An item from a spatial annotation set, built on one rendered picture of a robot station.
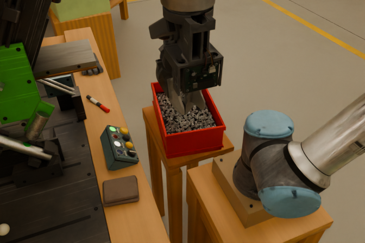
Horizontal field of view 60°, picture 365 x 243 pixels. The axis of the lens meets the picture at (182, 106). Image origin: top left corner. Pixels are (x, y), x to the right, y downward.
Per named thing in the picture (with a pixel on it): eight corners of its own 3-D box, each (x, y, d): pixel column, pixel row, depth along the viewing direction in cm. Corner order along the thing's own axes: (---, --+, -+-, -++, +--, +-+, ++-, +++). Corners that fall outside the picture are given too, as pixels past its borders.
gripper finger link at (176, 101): (177, 135, 54) (176, 92, 48) (165, 113, 58) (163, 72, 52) (193, 130, 55) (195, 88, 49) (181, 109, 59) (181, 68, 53)
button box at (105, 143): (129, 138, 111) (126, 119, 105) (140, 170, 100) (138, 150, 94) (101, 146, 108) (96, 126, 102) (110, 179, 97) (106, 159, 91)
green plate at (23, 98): (46, 104, 97) (25, 36, 87) (45, 115, 89) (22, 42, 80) (5, 113, 93) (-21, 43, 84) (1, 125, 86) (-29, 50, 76)
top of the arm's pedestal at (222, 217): (268, 150, 114) (270, 142, 111) (330, 228, 91) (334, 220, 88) (186, 177, 105) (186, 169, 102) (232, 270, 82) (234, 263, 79)
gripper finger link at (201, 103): (193, 130, 55) (195, 88, 49) (181, 109, 59) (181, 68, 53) (209, 126, 56) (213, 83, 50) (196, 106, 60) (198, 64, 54)
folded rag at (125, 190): (102, 208, 86) (101, 202, 84) (102, 184, 92) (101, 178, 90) (139, 202, 87) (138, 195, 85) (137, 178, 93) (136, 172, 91)
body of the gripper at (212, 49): (176, 100, 47) (175, 24, 39) (158, 70, 53) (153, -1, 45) (222, 89, 49) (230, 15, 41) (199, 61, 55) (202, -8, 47)
